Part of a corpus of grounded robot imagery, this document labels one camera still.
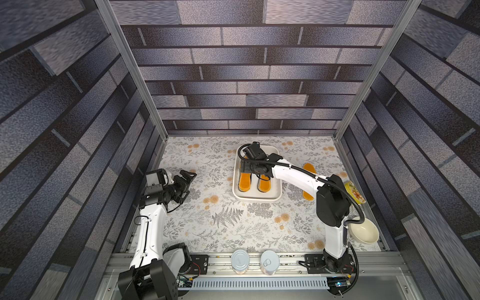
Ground orange fuzzy insole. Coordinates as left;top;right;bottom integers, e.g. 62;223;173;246
302;162;316;201
257;174;271;193
238;172;251;193

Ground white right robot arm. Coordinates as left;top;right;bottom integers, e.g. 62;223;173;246
237;142;354;274

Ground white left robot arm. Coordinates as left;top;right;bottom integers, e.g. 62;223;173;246
117;169;197;300

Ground white plastic storage box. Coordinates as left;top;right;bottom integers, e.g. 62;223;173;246
232;145;283;203

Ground yellow-green snack bag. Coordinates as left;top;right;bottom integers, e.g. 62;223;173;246
344;181;366;205

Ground silver tin can left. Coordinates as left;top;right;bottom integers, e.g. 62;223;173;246
231;249;250;275

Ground silver tin can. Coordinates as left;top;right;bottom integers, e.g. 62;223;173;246
231;249;250;275
260;250;280;276

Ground silver tin can right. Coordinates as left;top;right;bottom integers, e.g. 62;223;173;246
260;250;280;276

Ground white bowl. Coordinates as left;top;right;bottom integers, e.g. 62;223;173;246
348;218;380;245

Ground black corrugated cable conduit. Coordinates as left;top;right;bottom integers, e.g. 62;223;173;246
237;143;366;295

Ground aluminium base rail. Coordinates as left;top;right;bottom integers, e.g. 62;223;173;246
93;252;417;300

